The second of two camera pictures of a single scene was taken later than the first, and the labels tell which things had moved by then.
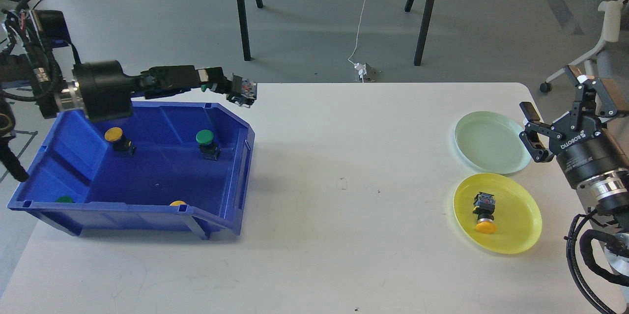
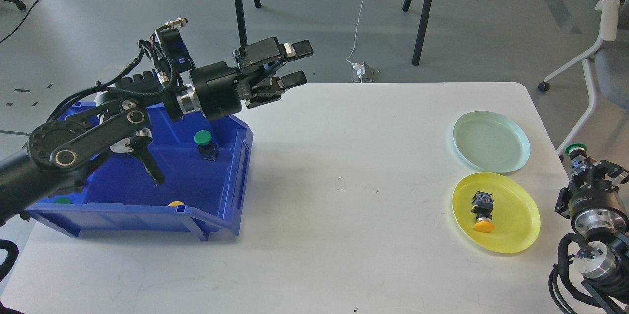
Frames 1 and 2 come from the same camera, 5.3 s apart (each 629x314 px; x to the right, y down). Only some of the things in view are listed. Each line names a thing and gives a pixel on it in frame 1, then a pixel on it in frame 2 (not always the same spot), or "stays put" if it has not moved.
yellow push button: x=484 y=206 stays put
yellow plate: x=517 y=216 stays put
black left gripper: x=107 y=92 -> x=219 y=89
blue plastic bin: x=167 y=165 stays put
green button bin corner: x=64 y=199 stays put
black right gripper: x=585 y=147 -> x=597 y=209
